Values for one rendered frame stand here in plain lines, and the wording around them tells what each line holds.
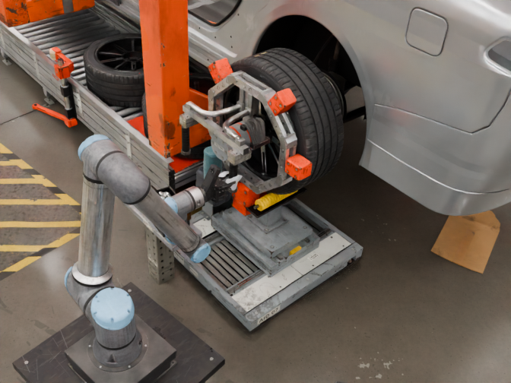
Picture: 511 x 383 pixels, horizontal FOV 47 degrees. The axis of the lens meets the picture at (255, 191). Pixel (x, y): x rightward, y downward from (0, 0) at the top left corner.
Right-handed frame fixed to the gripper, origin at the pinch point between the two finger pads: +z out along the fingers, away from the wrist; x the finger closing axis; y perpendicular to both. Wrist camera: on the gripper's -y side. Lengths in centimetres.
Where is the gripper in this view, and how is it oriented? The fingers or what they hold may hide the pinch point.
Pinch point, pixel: (236, 173)
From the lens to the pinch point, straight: 249.5
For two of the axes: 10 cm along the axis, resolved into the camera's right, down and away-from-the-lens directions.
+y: -0.6, 7.7, 6.4
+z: 7.5, -3.8, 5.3
